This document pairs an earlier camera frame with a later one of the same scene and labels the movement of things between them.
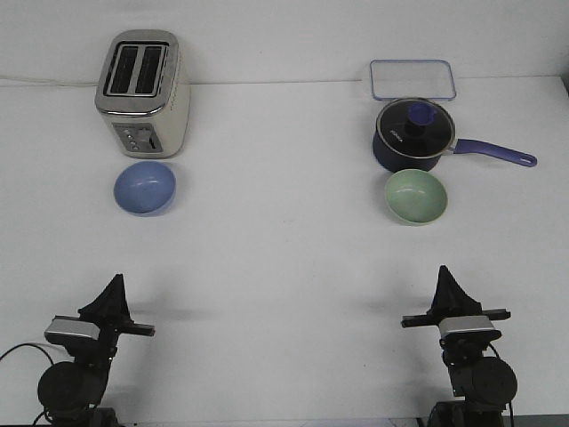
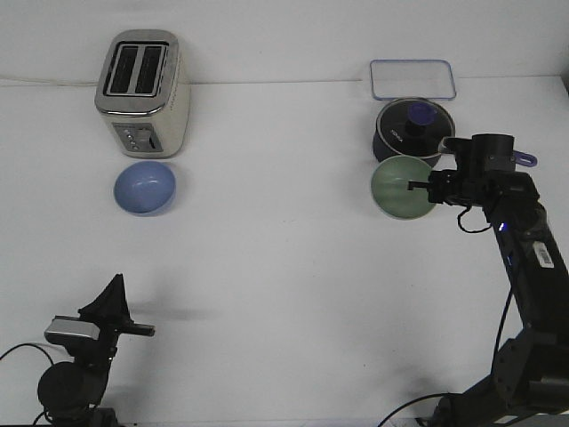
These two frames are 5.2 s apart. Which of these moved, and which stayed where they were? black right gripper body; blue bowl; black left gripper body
Moved: black right gripper body
Stayed: blue bowl; black left gripper body
